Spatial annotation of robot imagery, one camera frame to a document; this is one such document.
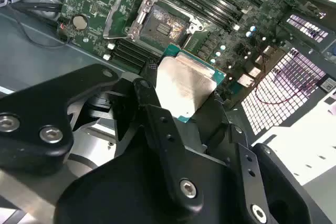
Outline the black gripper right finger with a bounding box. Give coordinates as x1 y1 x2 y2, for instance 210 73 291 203
212 91 333 224

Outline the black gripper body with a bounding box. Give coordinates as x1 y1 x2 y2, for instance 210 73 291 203
54 123 245 224

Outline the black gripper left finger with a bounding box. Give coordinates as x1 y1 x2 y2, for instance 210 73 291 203
0 60 205 210

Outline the metal socket cover frame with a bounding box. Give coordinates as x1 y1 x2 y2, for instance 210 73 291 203
103 0 155 40

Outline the silver CPU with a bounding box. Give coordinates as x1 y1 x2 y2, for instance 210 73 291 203
154 42 227 125

